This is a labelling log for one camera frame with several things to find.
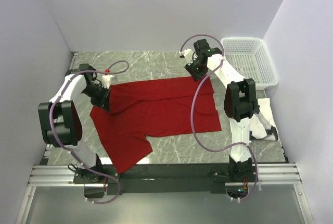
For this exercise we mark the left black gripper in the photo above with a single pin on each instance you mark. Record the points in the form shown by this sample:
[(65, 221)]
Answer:
[(104, 102)]

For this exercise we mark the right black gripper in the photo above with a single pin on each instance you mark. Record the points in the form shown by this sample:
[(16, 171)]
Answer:
[(196, 77)]

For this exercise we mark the red t-shirt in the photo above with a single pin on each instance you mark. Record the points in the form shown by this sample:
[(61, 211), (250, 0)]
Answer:
[(155, 108)]

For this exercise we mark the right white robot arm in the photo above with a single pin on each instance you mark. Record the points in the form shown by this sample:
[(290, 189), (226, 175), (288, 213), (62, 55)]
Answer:
[(240, 102)]

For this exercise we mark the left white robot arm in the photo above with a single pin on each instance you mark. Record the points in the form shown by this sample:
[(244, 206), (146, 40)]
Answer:
[(59, 119)]

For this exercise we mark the white perforated plastic basket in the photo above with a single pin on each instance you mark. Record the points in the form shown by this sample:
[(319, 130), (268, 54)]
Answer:
[(251, 58)]

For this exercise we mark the white printed folded t-shirt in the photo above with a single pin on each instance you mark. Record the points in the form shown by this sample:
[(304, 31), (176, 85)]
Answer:
[(262, 125)]

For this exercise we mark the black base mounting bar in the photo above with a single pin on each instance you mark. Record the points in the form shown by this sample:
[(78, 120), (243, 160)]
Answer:
[(217, 178)]

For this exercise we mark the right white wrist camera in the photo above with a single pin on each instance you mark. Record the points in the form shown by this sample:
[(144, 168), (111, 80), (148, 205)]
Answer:
[(187, 54)]

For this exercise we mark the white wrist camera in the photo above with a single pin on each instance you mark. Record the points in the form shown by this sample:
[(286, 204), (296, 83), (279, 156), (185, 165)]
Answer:
[(187, 54), (106, 79)]

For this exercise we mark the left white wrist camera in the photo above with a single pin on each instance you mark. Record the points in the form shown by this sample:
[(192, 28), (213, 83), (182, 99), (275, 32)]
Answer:
[(106, 79)]

